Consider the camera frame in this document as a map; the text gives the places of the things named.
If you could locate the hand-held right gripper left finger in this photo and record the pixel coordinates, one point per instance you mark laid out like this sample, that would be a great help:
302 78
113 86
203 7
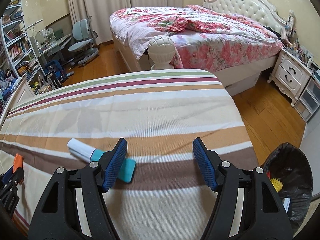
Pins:
115 165

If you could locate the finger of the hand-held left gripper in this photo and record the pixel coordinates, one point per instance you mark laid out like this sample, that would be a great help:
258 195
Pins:
11 181

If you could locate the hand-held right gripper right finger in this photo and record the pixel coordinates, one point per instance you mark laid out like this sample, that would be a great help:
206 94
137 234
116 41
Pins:
205 165

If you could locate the bin with black bag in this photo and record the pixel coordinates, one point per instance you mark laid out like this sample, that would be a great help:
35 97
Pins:
297 170

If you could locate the red net wrapper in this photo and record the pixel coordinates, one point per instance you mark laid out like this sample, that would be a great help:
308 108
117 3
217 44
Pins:
269 175

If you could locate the striped bed sheet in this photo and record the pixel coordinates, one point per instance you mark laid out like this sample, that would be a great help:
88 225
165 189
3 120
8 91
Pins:
150 110

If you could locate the yellow spiky ball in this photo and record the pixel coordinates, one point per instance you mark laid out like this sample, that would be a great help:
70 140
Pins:
277 184

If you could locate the white wooden bed end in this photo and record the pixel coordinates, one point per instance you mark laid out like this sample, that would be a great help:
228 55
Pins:
23 92

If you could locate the white paper scrap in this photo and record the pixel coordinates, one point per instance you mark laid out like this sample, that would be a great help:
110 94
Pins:
287 203

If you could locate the blue storage crate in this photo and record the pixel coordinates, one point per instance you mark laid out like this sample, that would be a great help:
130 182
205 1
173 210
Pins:
58 72

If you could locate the pink floral quilt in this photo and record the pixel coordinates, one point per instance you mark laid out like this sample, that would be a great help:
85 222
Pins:
212 45

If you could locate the white nightstand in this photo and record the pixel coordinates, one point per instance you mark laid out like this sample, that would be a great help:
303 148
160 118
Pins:
286 72

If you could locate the plastic drawer unit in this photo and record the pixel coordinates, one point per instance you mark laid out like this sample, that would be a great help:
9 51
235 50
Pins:
308 97

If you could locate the white ribbed round object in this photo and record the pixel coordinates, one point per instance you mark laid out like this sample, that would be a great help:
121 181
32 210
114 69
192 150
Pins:
161 47

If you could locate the white bookshelf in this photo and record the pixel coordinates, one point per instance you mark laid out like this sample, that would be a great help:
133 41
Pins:
17 47

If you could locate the grey study desk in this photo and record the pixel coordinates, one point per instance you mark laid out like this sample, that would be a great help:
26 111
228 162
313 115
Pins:
56 42

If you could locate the grey-blue desk chair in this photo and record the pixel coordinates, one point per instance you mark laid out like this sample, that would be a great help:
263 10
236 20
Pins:
80 28

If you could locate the red floral cloth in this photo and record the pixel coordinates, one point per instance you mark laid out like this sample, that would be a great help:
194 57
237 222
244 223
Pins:
180 25

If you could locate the group of small bottles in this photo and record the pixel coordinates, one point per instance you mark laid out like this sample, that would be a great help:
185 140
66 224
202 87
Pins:
300 48

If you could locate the beige curtain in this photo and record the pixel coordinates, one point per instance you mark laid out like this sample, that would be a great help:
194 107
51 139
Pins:
100 0

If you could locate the white tufted bed frame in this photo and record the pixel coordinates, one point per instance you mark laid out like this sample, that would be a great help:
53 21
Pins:
245 2

